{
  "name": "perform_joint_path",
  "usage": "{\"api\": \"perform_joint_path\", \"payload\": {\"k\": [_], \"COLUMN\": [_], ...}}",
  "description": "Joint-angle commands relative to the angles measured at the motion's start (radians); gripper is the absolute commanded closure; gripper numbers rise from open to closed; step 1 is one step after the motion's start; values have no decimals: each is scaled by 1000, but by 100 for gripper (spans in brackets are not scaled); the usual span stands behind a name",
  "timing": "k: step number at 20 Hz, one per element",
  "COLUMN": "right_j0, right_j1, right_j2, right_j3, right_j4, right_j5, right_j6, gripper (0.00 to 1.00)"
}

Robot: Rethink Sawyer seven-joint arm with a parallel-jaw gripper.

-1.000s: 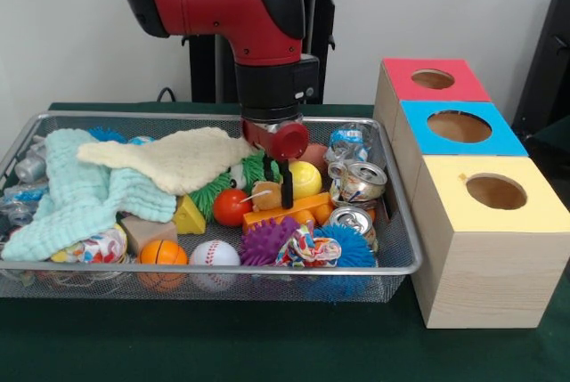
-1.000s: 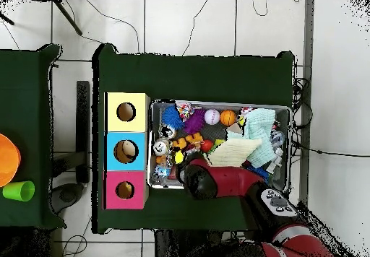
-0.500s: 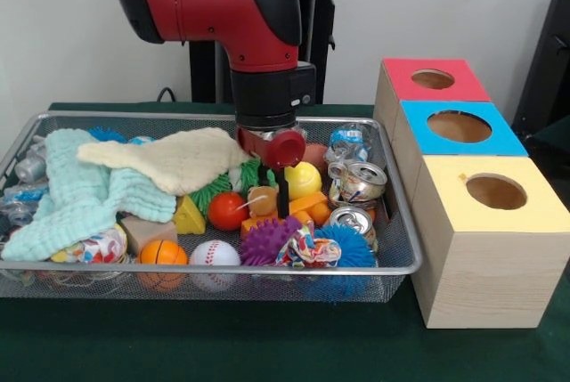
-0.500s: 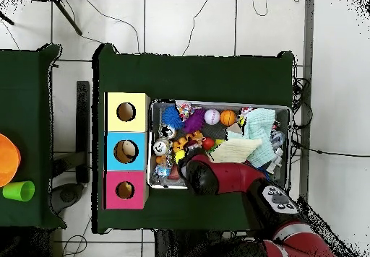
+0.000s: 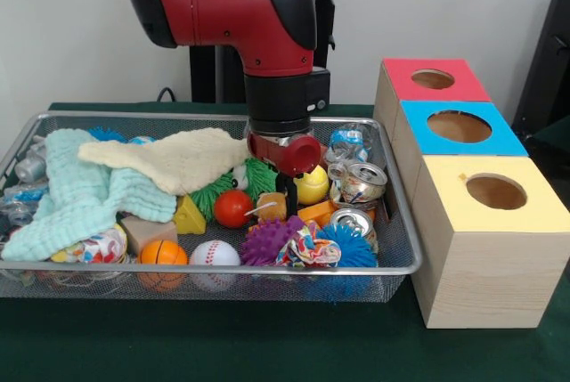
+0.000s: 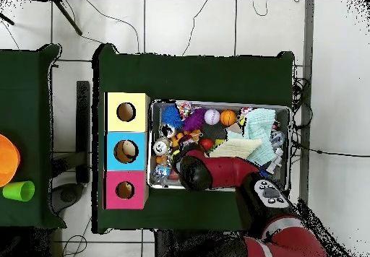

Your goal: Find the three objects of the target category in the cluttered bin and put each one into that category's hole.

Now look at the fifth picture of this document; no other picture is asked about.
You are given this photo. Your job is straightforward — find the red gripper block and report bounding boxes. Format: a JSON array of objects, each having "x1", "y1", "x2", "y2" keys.
[{"x1": 246, "y1": 131, "x2": 322, "y2": 217}]

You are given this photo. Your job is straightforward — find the brown plush bear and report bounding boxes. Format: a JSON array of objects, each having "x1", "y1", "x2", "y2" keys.
[{"x1": 243, "y1": 191, "x2": 289, "y2": 224}]

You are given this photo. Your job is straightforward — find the colourful print cloth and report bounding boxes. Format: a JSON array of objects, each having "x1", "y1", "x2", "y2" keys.
[{"x1": 275, "y1": 221, "x2": 343, "y2": 269}]

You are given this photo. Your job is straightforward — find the cream waffle cloth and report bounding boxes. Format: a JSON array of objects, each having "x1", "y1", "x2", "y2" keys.
[{"x1": 77, "y1": 126, "x2": 250, "y2": 195}]

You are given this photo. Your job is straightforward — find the mint green waffle cloth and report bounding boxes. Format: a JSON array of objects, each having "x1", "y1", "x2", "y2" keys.
[{"x1": 2, "y1": 128, "x2": 179, "y2": 262}]

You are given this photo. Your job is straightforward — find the wooden three-hole box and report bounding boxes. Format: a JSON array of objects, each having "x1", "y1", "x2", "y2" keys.
[{"x1": 372, "y1": 58, "x2": 570, "y2": 329}]

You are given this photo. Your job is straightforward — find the silver mesh bin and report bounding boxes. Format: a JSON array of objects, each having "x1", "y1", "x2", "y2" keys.
[{"x1": 0, "y1": 110, "x2": 424, "y2": 301}]

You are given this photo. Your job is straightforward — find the yellow ball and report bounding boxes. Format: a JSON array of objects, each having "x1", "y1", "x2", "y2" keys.
[{"x1": 293, "y1": 164, "x2": 330, "y2": 206}]

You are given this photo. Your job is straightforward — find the red ball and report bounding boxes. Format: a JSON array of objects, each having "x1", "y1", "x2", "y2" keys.
[{"x1": 213, "y1": 189, "x2": 255, "y2": 229}]

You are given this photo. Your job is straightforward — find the purple spiky ball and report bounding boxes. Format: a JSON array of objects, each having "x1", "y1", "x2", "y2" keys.
[{"x1": 242, "y1": 216, "x2": 306, "y2": 267}]

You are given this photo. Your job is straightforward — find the blue fuzzy ball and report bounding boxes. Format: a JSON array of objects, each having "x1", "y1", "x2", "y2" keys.
[{"x1": 313, "y1": 223, "x2": 379, "y2": 301}]

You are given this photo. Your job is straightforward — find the white toy baseball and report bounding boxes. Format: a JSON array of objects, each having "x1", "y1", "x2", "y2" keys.
[{"x1": 189, "y1": 239, "x2": 241, "y2": 289}]

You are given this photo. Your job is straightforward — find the orange toy basketball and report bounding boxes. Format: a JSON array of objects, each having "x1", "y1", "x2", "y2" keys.
[{"x1": 136, "y1": 239, "x2": 189, "y2": 289}]

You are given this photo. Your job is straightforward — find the dark green tablecloth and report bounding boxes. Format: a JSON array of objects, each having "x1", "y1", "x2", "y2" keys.
[
  {"x1": 0, "y1": 101, "x2": 570, "y2": 382},
  {"x1": 532, "y1": 121, "x2": 570, "y2": 165}
]

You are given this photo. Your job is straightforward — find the black chair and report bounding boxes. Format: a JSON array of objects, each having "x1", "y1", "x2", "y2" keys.
[{"x1": 511, "y1": 0, "x2": 570, "y2": 134}]

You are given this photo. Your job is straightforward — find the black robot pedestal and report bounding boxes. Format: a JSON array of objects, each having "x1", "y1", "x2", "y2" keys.
[{"x1": 177, "y1": 0, "x2": 357, "y2": 105}]

